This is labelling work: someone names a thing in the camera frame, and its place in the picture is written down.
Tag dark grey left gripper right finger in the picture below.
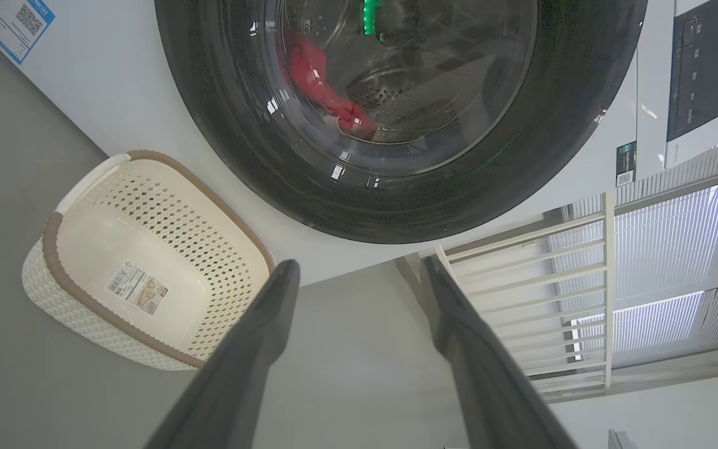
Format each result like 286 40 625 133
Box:
420 255 578 449

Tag red garment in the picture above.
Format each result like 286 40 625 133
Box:
284 31 379 142

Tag black round washer door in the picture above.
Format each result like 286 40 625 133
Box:
155 0 648 244

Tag dark washing machine control panel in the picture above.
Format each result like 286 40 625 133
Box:
666 0 718 143

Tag white window blinds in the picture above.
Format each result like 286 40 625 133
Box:
549 112 718 370

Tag white printed product label sticker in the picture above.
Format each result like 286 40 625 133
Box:
106 260 169 316

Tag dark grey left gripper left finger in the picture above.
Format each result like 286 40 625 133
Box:
145 259 301 449

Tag blue energy label sticker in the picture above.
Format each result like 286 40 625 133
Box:
0 0 56 66

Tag small black code sticker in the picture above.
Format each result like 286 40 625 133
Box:
615 141 638 188

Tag steel washer drum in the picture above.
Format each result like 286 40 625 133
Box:
275 0 537 145

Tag white railing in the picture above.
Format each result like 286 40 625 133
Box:
396 184 718 403

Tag white washing machine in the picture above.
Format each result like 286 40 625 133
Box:
0 0 718 287

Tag cream perforated laundry basket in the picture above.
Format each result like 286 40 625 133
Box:
21 150 277 372

